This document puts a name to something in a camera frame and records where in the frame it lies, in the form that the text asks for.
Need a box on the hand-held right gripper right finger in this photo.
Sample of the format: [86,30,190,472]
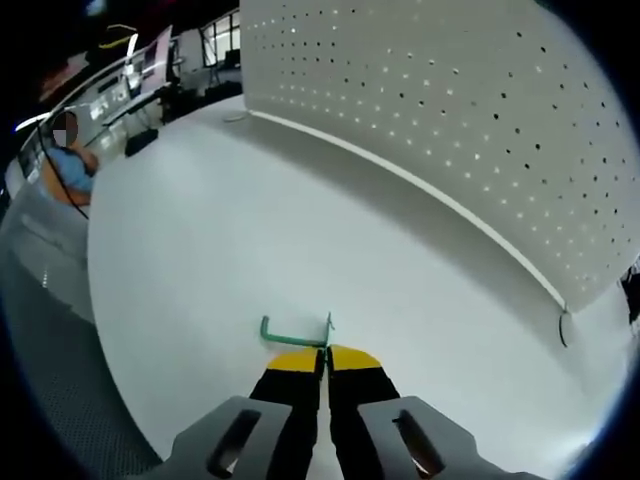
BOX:
[326,344,524,480]

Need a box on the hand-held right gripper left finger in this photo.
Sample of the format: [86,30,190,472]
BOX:
[162,348,324,480]

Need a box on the green hook assembly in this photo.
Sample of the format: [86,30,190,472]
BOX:
[258,312,336,350]

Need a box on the white perforated mounting plate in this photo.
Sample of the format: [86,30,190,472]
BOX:
[223,0,629,349]

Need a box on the white pink display board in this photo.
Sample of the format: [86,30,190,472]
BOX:
[142,24,174,96]

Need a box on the black office chair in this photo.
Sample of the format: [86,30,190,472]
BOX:
[159,82,189,124]

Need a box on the black oval object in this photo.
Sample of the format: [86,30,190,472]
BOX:
[124,129,159,157]

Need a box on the black cable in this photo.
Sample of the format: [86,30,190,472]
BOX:
[34,119,91,221]

